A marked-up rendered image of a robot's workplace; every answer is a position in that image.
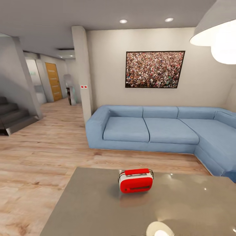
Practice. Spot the stairs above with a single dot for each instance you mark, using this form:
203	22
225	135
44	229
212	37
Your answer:
13	119

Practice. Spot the sofa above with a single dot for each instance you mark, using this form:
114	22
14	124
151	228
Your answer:
209	133

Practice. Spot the coffee table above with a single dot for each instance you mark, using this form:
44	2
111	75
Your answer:
92	204

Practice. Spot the standing mirror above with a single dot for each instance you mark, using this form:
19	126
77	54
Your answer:
69	89

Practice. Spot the room light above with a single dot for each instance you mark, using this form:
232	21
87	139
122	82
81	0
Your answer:
222	11

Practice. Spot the radio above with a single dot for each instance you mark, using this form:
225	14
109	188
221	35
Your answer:
135	180

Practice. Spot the door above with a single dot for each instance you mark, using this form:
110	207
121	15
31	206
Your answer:
54	81

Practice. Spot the picture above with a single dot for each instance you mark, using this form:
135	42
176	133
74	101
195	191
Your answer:
153	69

